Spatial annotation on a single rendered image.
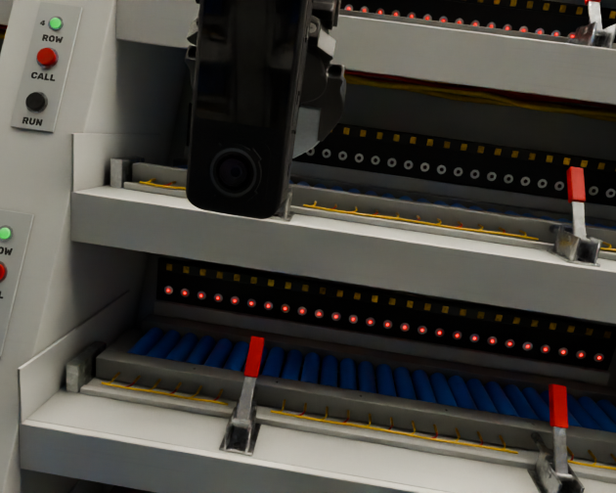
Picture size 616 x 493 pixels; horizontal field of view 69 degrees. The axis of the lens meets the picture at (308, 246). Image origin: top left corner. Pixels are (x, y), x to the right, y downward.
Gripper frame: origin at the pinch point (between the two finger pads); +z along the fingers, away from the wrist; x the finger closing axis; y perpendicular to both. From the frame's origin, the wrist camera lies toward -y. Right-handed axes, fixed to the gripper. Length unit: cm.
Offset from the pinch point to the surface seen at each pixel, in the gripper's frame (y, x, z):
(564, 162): 12.9, -31.6, 17.1
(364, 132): 13.1, -7.3, 17.0
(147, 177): 0.3, 14.1, 9.8
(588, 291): -5.8, -27.2, 5.5
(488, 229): 0.5, -20.5, 10.5
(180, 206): -3.9, 8.2, 4.8
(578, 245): -2.2, -25.8, 4.4
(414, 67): 12.3, -10.4, 3.4
